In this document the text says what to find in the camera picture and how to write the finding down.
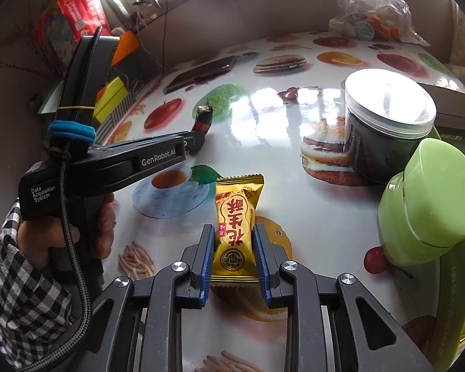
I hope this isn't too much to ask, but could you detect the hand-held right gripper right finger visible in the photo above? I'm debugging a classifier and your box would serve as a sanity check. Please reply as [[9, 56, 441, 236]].
[[253, 223, 436, 372]]

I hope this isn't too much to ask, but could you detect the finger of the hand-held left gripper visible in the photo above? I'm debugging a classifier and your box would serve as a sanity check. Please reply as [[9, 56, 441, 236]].
[[176, 129, 206, 155]]

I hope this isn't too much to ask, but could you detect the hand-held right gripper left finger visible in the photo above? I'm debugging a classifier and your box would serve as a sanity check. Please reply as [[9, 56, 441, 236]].
[[83, 223, 216, 372]]

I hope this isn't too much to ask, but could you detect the dark red candy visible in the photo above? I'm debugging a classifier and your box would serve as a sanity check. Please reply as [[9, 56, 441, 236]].
[[191, 102, 215, 135]]

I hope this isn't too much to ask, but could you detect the yellow candy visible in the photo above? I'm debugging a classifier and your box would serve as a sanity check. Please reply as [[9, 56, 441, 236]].
[[210, 174, 265, 288]]

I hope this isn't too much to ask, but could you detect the green cardboard box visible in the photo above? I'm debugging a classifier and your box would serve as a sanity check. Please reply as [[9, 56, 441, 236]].
[[429, 81, 465, 372]]

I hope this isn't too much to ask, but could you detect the person's left forearm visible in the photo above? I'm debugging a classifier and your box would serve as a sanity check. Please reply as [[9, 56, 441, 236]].
[[0, 201, 88, 371]]

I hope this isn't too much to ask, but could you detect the person's left hand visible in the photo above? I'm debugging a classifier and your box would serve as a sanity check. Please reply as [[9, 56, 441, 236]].
[[17, 194, 118, 261]]

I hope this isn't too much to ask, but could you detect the striped box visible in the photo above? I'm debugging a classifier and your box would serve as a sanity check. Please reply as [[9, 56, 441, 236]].
[[100, 93, 137, 145]]

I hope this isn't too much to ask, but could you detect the yellow-green box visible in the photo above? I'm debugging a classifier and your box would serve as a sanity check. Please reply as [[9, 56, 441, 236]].
[[92, 77, 129, 125]]

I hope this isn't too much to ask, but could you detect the black smartphone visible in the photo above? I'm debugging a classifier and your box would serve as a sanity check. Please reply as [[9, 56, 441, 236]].
[[164, 56, 235, 93]]

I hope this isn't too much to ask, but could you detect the orange box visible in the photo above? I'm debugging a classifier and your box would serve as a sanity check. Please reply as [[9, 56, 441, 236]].
[[112, 31, 141, 67]]

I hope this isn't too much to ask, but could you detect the colourful printed bag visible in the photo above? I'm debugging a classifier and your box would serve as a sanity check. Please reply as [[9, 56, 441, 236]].
[[34, 0, 80, 71]]

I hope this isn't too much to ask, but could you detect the red snack bag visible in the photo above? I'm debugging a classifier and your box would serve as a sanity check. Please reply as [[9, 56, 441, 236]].
[[57, 0, 112, 42]]

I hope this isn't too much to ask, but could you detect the green glass jar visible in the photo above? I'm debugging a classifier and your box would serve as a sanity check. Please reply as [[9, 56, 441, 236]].
[[377, 138, 465, 267]]

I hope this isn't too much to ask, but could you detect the clear jar with white lid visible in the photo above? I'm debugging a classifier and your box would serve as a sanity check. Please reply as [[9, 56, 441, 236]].
[[340, 69, 437, 185]]

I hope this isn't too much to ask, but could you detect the clear plastic bag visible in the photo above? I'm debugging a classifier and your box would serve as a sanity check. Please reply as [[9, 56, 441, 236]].
[[329, 0, 430, 46]]

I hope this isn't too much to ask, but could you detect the blue hair tie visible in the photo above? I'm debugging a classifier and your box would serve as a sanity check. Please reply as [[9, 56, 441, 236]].
[[48, 120, 97, 145]]

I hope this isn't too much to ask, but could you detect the black braided cable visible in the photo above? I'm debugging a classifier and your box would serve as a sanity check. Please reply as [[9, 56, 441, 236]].
[[60, 150, 94, 372]]

